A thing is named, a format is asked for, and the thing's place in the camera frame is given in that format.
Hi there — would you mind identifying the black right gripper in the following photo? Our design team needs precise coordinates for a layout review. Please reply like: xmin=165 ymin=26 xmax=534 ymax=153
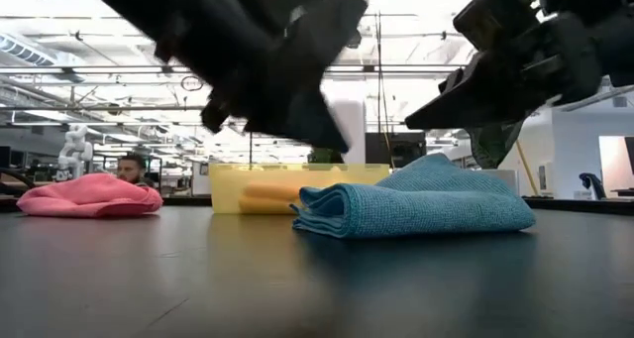
xmin=404 ymin=10 xmax=606 ymax=131

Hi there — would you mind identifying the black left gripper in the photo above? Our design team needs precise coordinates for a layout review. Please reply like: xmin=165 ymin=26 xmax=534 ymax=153
xmin=153 ymin=0 xmax=370 ymax=154

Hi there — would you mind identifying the yellow-green plastic bin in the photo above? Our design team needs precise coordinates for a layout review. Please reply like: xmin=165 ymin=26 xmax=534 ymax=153
xmin=208 ymin=163 xmax=391 ymax=215

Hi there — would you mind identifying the orange microfiber towel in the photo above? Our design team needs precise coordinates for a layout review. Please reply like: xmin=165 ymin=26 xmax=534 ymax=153
xmin=239 ymin=181 xmax=302 ymax=215

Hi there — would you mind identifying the blue microfiber towel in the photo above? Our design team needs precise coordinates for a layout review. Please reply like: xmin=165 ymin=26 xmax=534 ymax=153
xmin=290 ymin=153 xmax=537 ymax=240

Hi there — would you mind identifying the pink microfiber towel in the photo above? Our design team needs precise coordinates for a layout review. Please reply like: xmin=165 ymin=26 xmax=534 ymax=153
xmin=16 ymin=172 xmax=164 ymax=219

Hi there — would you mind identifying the snake plant in white pot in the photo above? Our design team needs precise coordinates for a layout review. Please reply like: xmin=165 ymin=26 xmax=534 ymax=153
xmin=468 ymin=119 xmax=526 ymax=195

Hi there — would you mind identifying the green background plant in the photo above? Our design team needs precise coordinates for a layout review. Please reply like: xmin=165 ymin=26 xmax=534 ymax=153
xmin=306 ymin=147 xmax=346 ymax=165

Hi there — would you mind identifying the white building column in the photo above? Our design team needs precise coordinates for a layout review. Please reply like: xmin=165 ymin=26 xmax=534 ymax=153
xmin=341 ymin=99 xmax=368 ymax=165

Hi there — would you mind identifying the dark display screen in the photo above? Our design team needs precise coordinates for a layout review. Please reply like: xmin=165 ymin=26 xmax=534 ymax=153
xmin=365 ymin=132 xmax=428 ymax=169

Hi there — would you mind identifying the person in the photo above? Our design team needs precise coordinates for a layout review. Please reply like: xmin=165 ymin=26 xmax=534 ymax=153
xmin=116 ymin=153 xmax=156 ymax=188

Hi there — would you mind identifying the black office chair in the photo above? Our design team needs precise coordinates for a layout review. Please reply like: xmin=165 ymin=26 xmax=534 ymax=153
xmin=579 ymin=171 xmax=608 ymax=201

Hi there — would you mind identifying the white partition panel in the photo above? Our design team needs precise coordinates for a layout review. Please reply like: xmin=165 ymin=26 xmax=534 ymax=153
xmin=597 ymin=134 xmax=634 ymax=200

